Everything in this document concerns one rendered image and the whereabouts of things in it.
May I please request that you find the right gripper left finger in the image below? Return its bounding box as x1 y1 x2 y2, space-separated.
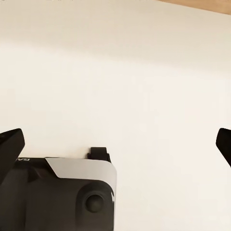
0 128 25 186

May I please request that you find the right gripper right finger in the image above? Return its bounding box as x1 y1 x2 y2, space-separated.
216 128 231 167

